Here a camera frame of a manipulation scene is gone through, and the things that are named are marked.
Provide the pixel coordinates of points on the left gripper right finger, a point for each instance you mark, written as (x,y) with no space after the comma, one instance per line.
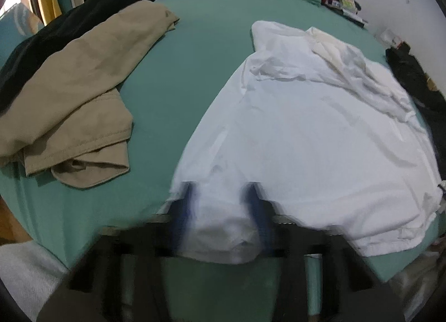
(262,213)

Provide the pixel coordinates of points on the tan khaki garment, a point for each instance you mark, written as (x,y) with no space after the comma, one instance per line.
(69,118)

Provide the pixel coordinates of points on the snack bag and books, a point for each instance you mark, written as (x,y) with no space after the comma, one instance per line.
(348,9)

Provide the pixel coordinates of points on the blue cartoon tablecloth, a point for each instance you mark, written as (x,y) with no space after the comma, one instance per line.
(17,24)

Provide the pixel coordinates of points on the black clothes pile right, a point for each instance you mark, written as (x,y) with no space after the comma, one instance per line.
(431,104)

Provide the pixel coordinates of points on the green bed sheet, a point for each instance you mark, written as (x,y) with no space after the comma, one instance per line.
(167,94)

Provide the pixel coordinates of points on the white garment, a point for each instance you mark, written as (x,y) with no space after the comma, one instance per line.
(328,135)

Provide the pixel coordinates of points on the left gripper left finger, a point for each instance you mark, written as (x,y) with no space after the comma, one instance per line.
(180,214)

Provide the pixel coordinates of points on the black garment left side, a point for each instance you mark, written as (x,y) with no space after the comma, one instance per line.
(29,55)

